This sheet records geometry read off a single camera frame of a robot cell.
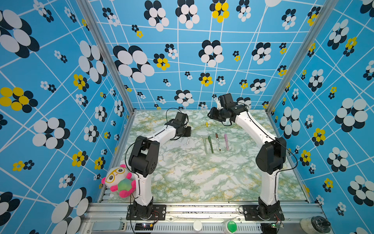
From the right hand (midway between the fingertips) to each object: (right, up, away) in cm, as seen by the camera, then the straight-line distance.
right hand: (210, 115), depth 91 cm
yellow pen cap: (0, -6, +19) cm, 20 cm away
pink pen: (+13, -15, +13) cm, 24 cm away
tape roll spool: (+41, -49, -29) cm, 71 cm away
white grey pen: (+7, -15, +13) cm, 21 cm away
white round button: (-10, -51, -27) cm, 59 cm away
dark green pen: (+1, -19, +10) cm, 21 cm away
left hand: (-13, -11, +7) cm, 18 cm away
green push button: (+5, -51, -29) cm, 58 cm away
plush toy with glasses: (-51, -36, -13) cm, 64 cm away
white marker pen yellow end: (-15, -18, +10) cm, 25 cm away
